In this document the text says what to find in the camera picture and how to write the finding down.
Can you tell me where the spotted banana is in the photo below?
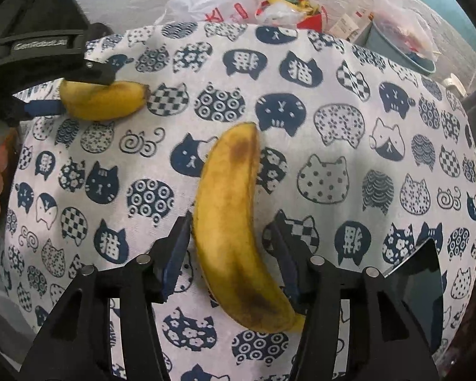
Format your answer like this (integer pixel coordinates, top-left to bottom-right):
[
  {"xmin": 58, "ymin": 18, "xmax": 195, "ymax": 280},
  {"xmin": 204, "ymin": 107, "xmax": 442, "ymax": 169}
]
[{"xmin": 192, "ymin": 122, "xmax": 304, "ymax": 334}]

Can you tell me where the cat pattern tablecloth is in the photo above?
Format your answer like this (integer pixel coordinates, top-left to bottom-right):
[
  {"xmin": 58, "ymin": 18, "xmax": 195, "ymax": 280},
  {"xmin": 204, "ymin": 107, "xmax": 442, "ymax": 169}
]
[{"xmin": 0, "ymin": 22, "xmax": 476, "ymax": 381}]

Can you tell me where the white plastic bag red print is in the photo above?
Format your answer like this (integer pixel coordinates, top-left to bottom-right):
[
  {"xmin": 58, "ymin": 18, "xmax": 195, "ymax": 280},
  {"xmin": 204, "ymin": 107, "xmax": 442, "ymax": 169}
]
[{"xmin": 164, "ymin": 0, "xmax": 257, "ymax": 23}]

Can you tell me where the red white box of trash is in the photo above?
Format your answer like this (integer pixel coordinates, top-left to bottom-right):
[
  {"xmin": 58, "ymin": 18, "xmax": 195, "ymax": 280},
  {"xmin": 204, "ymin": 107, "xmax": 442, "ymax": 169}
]
[{"xmin": 255, "ymin": 0, "xmax": 328, "ymax": 33}]

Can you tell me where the yellow banana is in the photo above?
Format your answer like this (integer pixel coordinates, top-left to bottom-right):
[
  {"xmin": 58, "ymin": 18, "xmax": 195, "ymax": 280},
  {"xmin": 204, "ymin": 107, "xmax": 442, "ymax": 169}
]
[{"xmin": 59, "ymin": 79, "xmax": 150, "ymax": 121}]

